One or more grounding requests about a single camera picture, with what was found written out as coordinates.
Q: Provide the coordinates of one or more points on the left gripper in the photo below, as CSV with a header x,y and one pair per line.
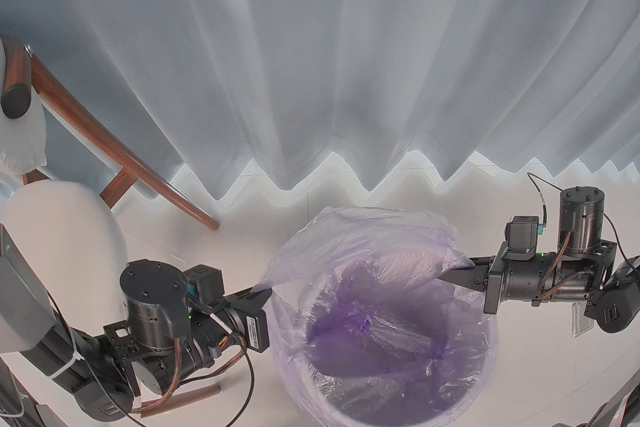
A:
x,y
255,330

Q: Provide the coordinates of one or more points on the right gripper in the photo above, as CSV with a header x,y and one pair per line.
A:
x,y
520,280

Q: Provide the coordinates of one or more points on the purple plastic bag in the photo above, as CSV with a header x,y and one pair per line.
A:
x,y
380,235

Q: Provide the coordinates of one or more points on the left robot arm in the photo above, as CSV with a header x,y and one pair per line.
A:
x,y
150,295

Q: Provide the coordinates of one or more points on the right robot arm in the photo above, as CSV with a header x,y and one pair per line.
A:
x,y
582,220

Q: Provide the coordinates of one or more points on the white trash bin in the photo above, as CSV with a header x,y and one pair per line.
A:
x,y
309,315

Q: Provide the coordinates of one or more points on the white cushioned wooden chair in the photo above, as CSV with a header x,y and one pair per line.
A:
x,y
60,240

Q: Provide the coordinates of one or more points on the pale blue curtain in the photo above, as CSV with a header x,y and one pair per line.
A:
x,y
320,39

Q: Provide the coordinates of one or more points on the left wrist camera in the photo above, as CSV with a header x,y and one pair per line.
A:
x,y
205,285

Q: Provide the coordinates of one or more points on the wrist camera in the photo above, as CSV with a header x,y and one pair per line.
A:
x,y
522,237
205,285

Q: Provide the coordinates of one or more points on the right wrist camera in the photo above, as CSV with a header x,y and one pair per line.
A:
x,y
522,237

